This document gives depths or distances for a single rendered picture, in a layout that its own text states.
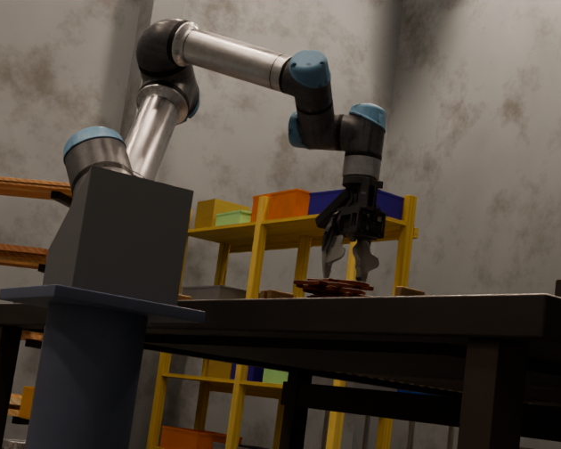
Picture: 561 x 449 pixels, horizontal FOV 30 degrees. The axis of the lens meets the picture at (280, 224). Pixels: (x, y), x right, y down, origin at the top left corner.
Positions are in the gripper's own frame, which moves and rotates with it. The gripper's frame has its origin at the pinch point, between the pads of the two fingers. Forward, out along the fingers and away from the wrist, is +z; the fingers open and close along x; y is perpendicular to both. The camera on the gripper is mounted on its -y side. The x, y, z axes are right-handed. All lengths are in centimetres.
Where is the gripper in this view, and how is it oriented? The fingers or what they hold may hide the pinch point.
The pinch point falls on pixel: (342, 279)
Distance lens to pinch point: 206.8
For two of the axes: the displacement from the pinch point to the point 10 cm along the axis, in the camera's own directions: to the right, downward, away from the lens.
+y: 5.7, -0.7, -8.2
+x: 8.1, 2.0, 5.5
